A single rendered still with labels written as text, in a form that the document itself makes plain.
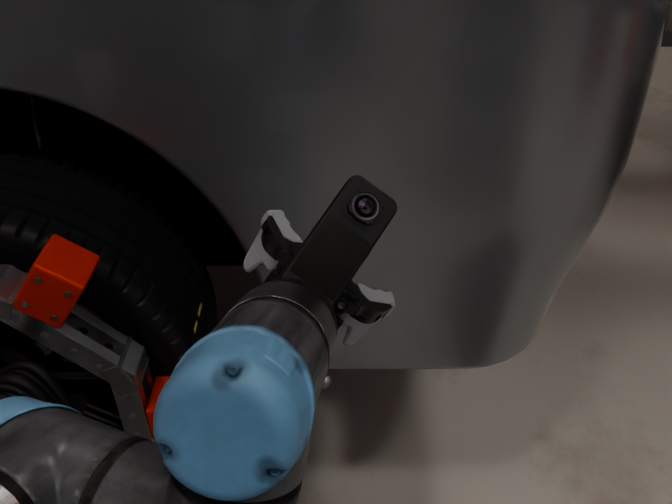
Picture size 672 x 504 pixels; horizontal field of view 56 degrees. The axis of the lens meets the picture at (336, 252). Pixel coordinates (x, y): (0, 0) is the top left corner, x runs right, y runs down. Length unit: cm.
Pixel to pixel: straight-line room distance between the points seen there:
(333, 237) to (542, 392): 189
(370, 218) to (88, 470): 26
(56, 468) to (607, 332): 235
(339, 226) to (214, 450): 22
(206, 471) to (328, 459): 172
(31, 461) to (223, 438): 15
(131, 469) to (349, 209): 23
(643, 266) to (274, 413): 279
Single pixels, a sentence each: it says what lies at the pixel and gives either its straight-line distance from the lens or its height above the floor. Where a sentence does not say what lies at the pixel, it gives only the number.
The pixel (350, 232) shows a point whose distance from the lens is 48.
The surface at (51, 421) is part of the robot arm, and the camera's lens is 45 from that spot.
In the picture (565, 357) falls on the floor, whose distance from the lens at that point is 247.
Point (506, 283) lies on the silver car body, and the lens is 115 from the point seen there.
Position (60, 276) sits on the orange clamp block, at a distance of 90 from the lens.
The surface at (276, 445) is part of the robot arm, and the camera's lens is 31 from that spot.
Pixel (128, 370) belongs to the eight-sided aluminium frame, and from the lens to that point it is 99.
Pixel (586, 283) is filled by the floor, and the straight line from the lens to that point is 284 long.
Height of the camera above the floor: 165
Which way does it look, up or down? 36 degrees down
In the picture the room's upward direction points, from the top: straight up
